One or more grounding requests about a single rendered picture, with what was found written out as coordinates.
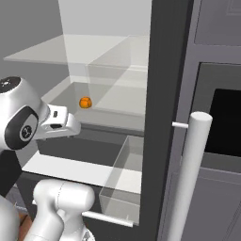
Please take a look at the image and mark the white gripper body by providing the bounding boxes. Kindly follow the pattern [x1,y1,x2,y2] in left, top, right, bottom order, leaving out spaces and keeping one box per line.
[63,112,82,138]

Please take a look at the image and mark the grey fridge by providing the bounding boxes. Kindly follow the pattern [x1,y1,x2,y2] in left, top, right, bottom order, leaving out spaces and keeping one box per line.
[0,0,152,241]

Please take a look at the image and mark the white fridge shelf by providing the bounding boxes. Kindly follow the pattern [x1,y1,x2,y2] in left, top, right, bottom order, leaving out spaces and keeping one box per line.
[22,150,142,196]

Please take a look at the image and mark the clear glass fridge shelf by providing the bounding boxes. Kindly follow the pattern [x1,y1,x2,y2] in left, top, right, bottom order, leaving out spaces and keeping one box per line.
[3,33,149,69]

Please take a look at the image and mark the dark grey fridge door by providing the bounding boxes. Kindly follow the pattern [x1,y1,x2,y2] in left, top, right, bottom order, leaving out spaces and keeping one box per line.
[139,0,201,241]

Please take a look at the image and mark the orange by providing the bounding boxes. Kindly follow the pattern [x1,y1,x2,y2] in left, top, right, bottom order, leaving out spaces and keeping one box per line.
[78,96,93,109]

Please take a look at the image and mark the clear large door bin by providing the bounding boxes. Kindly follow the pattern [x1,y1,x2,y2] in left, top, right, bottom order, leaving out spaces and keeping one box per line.
[86,34,151,124]

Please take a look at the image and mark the clear small door bin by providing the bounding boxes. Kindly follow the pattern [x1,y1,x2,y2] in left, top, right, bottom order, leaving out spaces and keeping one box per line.
[99,135,146,226]

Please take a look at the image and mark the grey cupboard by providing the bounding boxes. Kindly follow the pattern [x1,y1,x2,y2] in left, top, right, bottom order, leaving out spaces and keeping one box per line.
[193,0,241,46]

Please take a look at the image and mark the white freezer drawer handle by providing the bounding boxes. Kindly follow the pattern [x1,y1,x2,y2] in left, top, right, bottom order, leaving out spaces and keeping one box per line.
[81,210,135,228]

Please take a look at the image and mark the white cylindrical door handle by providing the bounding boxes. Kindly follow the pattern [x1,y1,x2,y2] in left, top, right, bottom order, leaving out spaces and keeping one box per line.
[166,111,214,241]

